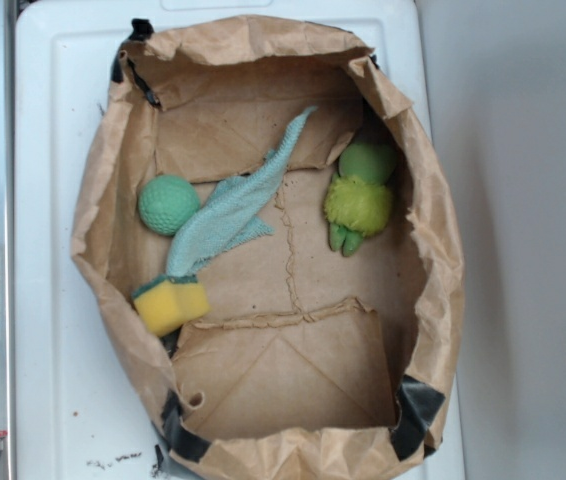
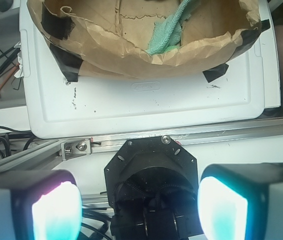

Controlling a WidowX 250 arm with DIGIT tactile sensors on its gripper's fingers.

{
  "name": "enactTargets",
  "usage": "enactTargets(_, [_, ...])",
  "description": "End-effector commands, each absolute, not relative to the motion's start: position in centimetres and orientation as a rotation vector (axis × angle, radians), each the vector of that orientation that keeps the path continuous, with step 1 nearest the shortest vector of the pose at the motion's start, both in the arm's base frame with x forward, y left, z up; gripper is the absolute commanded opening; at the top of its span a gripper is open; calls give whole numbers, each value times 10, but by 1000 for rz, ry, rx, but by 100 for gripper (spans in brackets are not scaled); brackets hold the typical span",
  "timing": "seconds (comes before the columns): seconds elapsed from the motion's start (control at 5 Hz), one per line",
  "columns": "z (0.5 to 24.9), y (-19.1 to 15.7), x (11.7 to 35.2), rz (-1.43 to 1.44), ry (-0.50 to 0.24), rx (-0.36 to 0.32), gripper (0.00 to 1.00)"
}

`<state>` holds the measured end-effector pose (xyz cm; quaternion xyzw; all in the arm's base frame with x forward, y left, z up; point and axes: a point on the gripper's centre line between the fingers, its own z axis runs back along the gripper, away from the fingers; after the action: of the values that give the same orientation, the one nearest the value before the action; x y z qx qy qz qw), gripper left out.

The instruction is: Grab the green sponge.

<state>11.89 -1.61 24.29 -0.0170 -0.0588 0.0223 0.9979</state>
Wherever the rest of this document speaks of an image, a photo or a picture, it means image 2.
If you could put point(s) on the black hex key set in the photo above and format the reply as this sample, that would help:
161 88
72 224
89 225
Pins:
8 59

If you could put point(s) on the brown paper bag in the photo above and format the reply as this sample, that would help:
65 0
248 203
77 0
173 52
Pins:
108 38

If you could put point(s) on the orange handled tool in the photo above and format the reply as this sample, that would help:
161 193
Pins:
10 73

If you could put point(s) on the aluminium frame rail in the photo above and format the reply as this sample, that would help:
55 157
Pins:
250 141

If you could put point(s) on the teal woven cloth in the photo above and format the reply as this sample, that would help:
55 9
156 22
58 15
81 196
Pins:
167 34

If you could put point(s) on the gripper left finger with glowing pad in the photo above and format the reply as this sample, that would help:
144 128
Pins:
39 205

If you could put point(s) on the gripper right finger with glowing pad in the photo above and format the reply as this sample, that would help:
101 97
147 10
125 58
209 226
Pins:
239 201

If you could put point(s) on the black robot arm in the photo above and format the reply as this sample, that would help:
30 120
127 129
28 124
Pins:
156 193

